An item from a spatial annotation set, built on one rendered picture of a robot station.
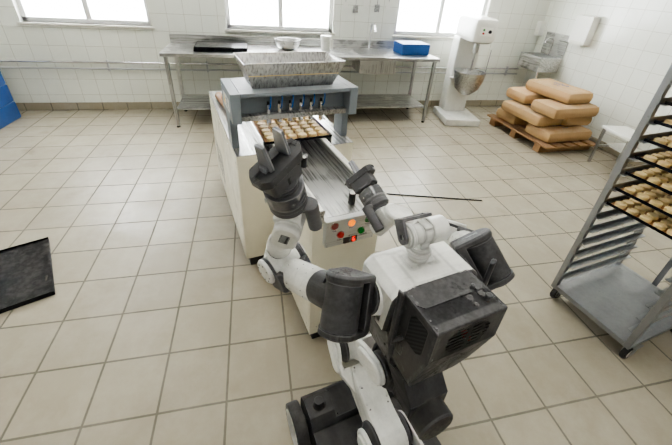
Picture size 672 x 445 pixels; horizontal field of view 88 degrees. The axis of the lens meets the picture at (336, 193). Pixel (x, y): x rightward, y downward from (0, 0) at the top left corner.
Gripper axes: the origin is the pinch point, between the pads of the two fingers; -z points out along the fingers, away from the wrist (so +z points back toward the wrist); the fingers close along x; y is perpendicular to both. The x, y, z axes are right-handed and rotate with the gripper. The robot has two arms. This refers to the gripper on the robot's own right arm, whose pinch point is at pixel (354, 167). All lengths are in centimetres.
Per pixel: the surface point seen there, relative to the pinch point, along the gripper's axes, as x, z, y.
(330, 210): 24.7, 0.8, 16.4
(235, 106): 39, -72, 6
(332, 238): 30.4, 11.5, 16.9
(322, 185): 27.4, -17.1, 28.0
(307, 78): 7, -77, 34
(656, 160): -99, 47, 109
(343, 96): 1, -70, 60
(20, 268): 218, -83, -21
